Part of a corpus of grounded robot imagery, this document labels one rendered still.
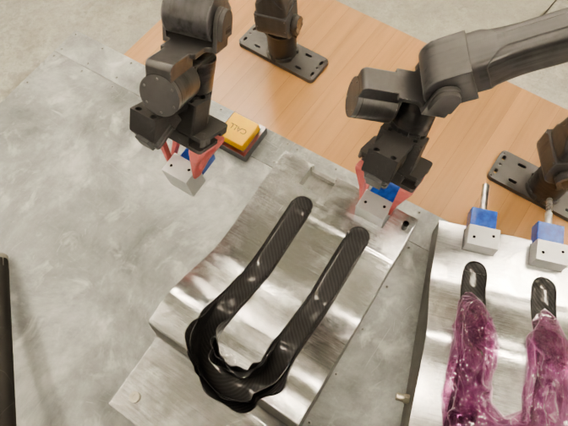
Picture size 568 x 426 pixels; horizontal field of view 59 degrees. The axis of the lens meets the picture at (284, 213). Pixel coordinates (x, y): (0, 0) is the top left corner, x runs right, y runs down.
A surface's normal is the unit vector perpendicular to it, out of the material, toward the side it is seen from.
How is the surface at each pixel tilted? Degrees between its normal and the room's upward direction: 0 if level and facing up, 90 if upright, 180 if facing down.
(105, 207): 0
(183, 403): 0
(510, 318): 27
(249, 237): 2
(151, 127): 62
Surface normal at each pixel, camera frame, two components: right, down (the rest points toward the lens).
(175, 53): 0.11, -0.76
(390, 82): 0.22, -0.41
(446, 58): -0.46, -0.38
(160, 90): -0.33, 0.58
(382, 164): -0.51, 0.47
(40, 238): -0.04, -0.42
